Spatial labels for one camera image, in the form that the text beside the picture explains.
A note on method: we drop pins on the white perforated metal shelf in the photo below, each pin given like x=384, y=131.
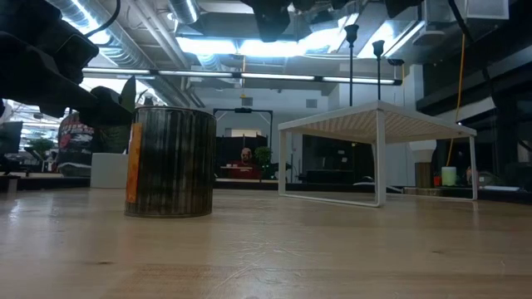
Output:
x=353, y=124

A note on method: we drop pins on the green office plant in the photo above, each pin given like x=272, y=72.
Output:
x=262, y=157

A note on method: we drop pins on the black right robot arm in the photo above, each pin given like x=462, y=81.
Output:
x=403, y=6

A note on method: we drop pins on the person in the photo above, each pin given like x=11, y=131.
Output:
x=246, y=164
x=75, y=141

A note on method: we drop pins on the black robot rig frame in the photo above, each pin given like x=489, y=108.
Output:
x=243, y=110

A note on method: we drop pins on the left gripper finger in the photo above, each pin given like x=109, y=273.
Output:
x=112, y=110
x=37, y=83

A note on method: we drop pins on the pale green container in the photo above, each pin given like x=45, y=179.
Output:
x=449, y=176

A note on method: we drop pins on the dark monitor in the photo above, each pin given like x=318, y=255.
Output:
x=10, y=139

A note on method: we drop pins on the long ceiling light strip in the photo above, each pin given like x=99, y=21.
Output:
x=199, y=74

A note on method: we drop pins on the silver ventilation duct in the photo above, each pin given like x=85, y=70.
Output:
x=124, y=37

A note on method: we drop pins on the red box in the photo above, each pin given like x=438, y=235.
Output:
x=436, y=181

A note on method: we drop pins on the black candlestick holder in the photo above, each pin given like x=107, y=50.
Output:
x=378, y=46
x=351, y=31

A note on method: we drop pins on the white ball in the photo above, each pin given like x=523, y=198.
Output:
x=423, y=149

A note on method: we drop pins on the snake plant in white pot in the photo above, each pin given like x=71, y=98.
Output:
x=108, y=170

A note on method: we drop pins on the tin can torn orange label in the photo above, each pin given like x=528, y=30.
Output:
x=174, y=162

